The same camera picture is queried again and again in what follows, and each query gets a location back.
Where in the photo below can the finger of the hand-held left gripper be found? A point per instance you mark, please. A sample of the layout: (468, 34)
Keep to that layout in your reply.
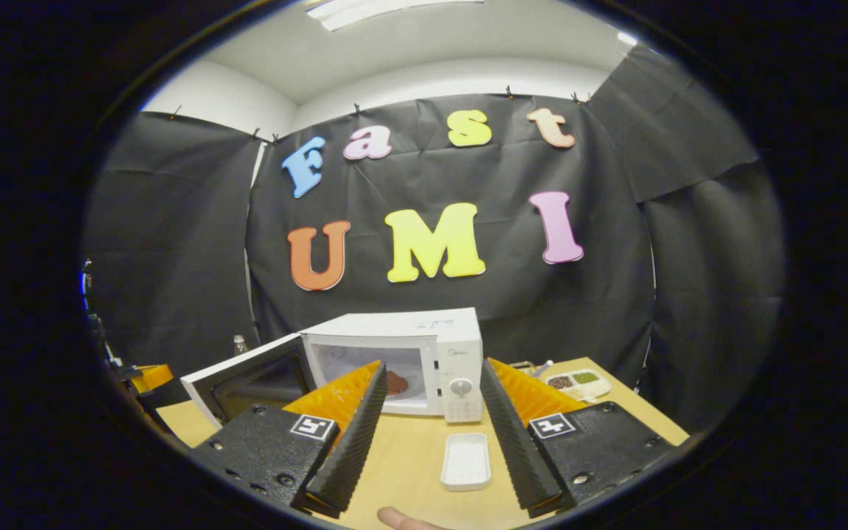
(150, 377)

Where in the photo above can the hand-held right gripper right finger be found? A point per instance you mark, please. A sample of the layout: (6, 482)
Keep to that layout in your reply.
(520, 449)

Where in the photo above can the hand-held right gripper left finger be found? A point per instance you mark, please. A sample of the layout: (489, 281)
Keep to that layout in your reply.
(350, 449)

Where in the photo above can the brown meat piece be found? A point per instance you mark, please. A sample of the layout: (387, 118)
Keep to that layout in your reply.
(397, 384)

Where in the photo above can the white microwave oven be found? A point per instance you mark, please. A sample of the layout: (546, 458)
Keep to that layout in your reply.
(394, 331)

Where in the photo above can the white rectangular tray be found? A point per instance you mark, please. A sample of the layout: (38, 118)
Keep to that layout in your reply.
(466, 460)

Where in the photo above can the blue white striped straw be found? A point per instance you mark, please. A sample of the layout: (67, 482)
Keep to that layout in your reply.
(544, 366)

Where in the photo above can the white divided bean dish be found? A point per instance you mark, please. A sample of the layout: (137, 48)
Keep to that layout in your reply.
(586, 386)

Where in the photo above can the clear plastic water bottle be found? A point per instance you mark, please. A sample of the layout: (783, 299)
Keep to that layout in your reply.
(240, 346)

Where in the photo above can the black backdrop cloth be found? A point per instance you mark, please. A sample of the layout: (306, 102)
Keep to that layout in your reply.
(615, 258)

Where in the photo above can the large ceiling light panel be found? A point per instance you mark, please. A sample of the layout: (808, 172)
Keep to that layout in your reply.
(365, 11)

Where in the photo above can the small ceiling light panel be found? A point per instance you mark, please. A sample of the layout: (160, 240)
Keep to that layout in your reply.
(627, 38)

